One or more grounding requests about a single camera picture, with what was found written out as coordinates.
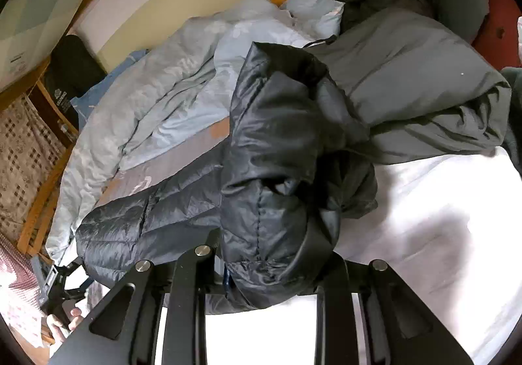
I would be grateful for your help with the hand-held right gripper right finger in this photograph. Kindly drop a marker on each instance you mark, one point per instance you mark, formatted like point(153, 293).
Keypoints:
point(332, 308)

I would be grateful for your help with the red cushion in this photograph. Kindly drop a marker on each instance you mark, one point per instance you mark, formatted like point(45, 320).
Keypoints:
point(501, 30)

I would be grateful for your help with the blue pillow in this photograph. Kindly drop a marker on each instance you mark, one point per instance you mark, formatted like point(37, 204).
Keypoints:
point(106, 87)

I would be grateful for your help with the black puffer jacket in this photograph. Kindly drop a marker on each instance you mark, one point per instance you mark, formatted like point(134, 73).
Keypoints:
point(277, 152)

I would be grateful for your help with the person's left hand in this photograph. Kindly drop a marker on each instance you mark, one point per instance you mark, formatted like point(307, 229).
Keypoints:
point(75, 318)

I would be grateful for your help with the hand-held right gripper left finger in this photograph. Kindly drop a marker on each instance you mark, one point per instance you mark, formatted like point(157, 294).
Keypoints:
point(191, 287)

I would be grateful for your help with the wooden bed frame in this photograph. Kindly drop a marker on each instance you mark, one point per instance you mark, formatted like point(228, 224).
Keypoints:
point(40, 201)

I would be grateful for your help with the white bed sheet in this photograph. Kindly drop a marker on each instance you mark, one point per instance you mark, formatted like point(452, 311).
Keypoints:
point(428, 206)

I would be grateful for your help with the black hanging bag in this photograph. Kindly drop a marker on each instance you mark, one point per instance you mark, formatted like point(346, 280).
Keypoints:
point(73, 63)

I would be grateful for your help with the dark grey padded jacket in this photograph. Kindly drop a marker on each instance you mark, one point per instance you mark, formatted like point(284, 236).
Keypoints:
point(408, 71)

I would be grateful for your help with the pale checkered mattress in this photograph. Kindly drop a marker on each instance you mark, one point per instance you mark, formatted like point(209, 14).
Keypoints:
point(40, 1)

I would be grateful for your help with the light blue floral duvet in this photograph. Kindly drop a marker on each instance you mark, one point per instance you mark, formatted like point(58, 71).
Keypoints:
point(163, 83)

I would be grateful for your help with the pink patterned cloth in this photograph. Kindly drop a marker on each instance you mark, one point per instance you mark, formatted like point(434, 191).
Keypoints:
point(16, 279)

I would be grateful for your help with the brown patterned curtain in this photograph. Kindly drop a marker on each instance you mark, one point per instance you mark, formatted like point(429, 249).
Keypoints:
point(24, 161)

